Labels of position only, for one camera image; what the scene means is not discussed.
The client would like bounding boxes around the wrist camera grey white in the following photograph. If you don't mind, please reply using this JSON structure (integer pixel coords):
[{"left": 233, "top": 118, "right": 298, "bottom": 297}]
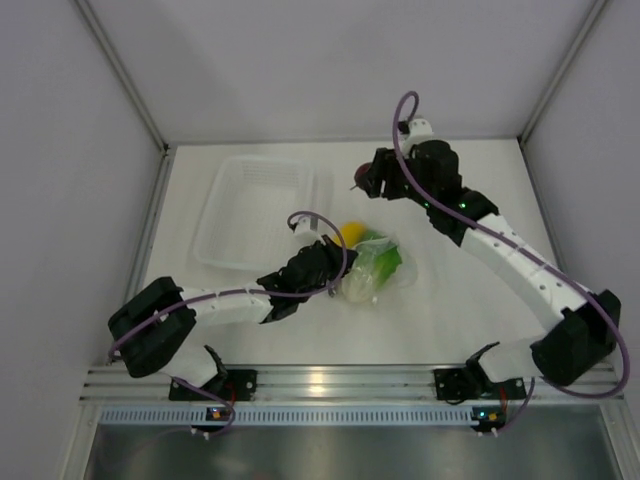
[
  {"left": 292, "top": 214, "right": 318, "bottom": 243},
  {"left": 398, "top": 117, "right": 434, "bottom": 155}
]

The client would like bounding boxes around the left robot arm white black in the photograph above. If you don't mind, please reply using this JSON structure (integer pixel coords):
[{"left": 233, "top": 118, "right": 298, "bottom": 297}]
[{"left": 108, "top": 236, "right": 358, "bottom": 400}]

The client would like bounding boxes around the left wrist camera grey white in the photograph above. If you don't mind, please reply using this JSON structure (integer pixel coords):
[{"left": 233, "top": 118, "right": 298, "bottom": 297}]
[{"left": 292, "top": 214, "right": 318, "bottom": 243}]

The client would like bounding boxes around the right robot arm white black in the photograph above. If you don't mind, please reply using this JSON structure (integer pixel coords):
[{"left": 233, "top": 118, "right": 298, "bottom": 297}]
[{"left": 354, "top": 140, "right": 630, "bottom": 397}]

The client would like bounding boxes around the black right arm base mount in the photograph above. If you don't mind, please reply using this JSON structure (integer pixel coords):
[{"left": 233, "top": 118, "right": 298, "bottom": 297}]
[{"left": 434, "top": 342, "right": 526, "bottom": 405}]

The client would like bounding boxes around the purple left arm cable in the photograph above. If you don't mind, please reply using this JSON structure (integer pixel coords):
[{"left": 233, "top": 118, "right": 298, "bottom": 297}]
[{"left": 108, "top": 211, "right": 349, "bottom": 364}]

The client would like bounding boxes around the grey slotted cable duct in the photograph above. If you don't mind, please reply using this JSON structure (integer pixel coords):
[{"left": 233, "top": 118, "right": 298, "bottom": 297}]
[{"left": 99, "top": 404, "right": 502, "bottom": 427}]

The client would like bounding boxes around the fake red apple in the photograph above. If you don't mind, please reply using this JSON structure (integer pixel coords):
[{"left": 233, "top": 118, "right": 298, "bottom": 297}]
[{"left": 351, "top": 162, "right": 371, "bottom": 191}]

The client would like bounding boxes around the aluminium mounting rail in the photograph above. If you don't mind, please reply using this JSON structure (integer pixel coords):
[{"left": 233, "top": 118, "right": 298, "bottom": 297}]
[{"left": 82, "top": 363, "right": 621, "bottom": 402}]

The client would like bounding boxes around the fake green lettuce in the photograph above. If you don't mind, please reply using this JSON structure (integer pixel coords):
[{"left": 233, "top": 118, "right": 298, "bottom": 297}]
[{"left": 355, "top": 229, "right": 403, "bottom": 289}]

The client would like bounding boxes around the fake yellow lemon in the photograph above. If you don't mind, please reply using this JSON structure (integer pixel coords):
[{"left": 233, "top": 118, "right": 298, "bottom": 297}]
[{"left": 339, "top": 221, "right": 368, "bottom": 249}]

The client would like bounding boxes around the white perforated plastic basket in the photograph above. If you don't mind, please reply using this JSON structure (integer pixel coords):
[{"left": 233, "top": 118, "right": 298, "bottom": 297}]
[{"left": 192, "top": 155, "right": 320, "bottom": 272}]

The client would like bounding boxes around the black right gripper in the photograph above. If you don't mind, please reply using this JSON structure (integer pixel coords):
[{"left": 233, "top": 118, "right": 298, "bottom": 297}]
[{"left": 358, "top": 145, "right": 434, "bottom": 209}]

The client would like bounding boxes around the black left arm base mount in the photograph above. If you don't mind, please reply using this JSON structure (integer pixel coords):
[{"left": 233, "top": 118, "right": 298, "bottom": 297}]
[{"left": 169, "top": 345, "right": 258, "bottom": 403}]

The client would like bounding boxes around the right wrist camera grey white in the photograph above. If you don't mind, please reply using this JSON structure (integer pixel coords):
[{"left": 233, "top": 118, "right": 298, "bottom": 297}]
[{"left": 398, "top": 117, "right": 434, "bottom": 155}]

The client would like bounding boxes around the clear dotted zip bag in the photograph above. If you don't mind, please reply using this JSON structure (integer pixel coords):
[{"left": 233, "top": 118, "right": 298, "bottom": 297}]
[{"left": 339, "top": 235, "right": 418, "bottom": 304}]

